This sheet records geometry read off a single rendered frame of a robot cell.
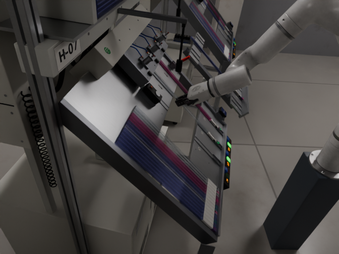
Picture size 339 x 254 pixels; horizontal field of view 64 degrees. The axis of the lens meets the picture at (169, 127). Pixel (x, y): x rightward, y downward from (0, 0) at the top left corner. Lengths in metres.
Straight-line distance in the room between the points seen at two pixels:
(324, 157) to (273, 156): 1.11
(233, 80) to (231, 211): 1.17
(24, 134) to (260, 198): 1.71
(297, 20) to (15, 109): 0.92
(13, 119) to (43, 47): 0.32
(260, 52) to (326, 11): 0.23
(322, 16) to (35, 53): 0.86
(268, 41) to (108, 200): 0.90
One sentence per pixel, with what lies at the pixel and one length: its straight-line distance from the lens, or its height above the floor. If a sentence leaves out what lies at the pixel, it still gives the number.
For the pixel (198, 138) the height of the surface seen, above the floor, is 0.84.
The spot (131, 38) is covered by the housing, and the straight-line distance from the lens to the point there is 1.05.
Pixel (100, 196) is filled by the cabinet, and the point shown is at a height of 0.62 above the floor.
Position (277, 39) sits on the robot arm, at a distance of 1.06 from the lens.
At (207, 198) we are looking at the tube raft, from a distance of 1.09.
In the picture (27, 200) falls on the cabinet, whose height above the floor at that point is 0.62.
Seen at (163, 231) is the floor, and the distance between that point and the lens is 1.88.
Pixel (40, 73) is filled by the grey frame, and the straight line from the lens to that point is 0.69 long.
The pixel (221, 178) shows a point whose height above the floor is 0.73.
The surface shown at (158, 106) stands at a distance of 1.09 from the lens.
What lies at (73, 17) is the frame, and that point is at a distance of 0.76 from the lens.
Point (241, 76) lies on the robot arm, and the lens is 1.10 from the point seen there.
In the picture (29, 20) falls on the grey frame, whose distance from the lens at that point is 0.65.
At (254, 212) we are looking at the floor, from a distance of 2.10.
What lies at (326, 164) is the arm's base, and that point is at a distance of 1.50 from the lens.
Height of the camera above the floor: 1.64
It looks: 40 degrees down
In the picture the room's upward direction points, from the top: 6 degrees clockwise
